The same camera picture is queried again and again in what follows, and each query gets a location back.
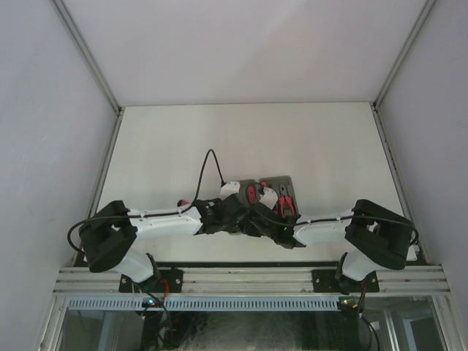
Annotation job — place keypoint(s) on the red black pliers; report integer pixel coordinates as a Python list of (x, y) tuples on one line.
[(286, 204)]

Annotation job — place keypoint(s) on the red utility knife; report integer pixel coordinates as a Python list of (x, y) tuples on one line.
[(251, 194)]

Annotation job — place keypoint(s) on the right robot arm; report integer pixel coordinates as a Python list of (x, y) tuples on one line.
[(380, 238)]

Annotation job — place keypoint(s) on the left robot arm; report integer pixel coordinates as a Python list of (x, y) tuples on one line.
[(109, 240)]

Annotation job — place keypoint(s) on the right aluminium frame post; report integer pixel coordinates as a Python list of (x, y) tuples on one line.
[(377, 104)]

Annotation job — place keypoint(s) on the aluminium frame post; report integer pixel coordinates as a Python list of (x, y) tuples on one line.
[(377, 104), (78, 40)]

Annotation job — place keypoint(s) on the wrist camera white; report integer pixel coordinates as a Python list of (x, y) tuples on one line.
[(229, 188), (269, 199)]

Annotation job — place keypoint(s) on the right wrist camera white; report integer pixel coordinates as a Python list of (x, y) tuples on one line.
[(269, 199)]

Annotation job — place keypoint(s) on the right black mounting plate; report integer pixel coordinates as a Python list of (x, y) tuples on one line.
[(325, 281)]

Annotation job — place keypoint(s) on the grey plastic tool case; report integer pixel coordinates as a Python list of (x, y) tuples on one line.
[(242, 194)]

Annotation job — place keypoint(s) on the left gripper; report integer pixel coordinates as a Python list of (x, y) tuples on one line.
[(232, 227)]

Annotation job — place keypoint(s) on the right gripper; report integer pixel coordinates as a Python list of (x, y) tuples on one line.
[(248, 229)]

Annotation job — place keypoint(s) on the left aluminium frame post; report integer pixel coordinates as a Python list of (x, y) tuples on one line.
[(78, 40)]

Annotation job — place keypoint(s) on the black mounting plate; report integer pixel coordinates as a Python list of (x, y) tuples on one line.
[(325, 281), (169, 281)]

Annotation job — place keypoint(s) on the grey slotted cable duct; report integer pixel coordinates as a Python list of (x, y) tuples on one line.
[(207, 304)]

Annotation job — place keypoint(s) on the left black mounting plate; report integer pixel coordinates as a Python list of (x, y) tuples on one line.
[(169, 281)]

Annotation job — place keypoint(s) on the aluminium front rail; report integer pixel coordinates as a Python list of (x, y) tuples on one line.
[(295, 281)]

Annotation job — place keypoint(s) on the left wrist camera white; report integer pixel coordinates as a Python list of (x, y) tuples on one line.
[(229, 188)]

